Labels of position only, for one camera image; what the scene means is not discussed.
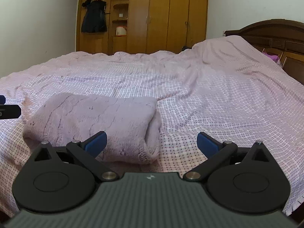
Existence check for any wooden wardrobe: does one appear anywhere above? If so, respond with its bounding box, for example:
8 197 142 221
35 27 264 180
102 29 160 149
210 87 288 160
69 0 209 55

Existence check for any purple cloth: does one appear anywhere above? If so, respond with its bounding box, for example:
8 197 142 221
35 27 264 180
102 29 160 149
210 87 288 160
265 53 281 64

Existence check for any black hanging coat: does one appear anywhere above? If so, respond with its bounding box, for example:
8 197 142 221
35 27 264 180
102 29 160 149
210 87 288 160
81 0 107 34

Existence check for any dark wooden headboard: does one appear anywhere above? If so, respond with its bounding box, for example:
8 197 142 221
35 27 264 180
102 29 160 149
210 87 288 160
224 19 304 86

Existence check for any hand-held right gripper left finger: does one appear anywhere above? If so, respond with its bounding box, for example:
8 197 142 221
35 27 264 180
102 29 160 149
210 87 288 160
28 131 120 183

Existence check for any pink checked bedspread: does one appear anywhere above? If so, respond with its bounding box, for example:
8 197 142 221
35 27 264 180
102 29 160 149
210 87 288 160
0 35 304 219

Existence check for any lilac knit cardigan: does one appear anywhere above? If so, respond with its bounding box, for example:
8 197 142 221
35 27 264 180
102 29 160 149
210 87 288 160
22 93 163 165

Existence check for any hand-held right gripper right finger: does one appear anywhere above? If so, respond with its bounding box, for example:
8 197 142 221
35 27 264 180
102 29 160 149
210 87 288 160
183 131 277 183

